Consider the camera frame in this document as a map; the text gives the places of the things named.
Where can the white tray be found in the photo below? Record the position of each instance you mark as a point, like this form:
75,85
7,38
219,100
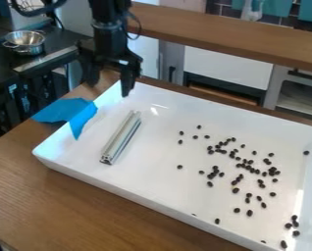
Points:
180,170

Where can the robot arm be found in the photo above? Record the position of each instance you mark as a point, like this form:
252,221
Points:
106,11

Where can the pile of dark bits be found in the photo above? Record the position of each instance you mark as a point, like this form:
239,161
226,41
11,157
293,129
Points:
246,173

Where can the black table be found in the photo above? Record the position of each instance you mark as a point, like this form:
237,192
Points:
19,72

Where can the wooden desk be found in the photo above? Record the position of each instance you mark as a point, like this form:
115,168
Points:
233,36

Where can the silver pot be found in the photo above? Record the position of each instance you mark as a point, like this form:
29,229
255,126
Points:
25,41

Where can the silver metal bar tool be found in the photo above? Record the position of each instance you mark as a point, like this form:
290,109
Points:
122,137

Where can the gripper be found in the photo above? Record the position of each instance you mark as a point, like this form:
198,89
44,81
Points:
109,44

